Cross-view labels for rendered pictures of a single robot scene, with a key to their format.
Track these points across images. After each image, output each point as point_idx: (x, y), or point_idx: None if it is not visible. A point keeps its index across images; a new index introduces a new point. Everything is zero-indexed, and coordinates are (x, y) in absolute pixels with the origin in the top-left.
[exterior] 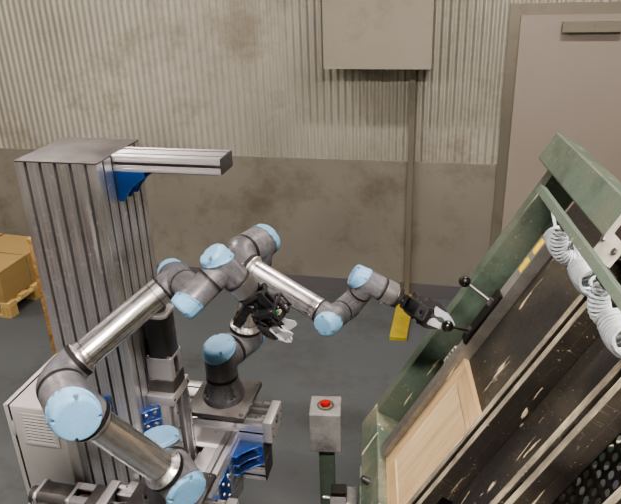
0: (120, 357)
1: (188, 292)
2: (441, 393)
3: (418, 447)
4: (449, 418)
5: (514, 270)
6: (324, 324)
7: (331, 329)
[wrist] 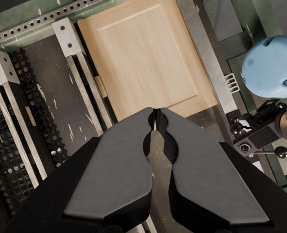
0: None
1: None
2: (197, 72)
3: (156, 44)
4: (164, 90)
5: None
6: (265, 76)
7: (247, 84)
